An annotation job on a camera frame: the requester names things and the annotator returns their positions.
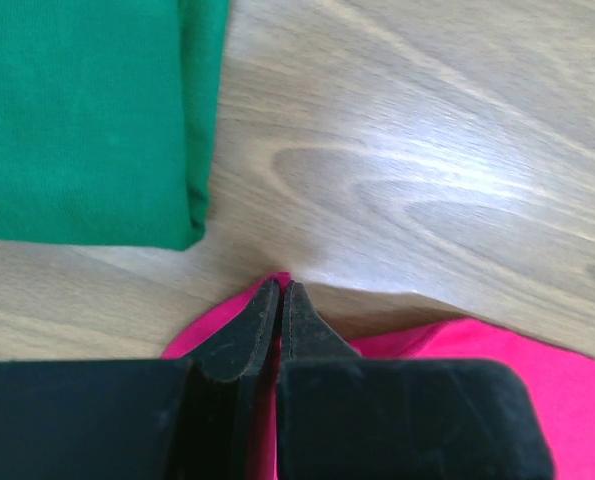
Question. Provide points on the folded green t shirt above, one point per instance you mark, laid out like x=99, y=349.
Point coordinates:
x=107, y=120

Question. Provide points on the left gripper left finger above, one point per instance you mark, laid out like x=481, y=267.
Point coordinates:
x=203, y=411

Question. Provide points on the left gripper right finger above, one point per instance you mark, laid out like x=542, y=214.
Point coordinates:
x=342, y=416

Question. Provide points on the pink t shirt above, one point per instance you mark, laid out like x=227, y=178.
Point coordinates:
x=560, y=382

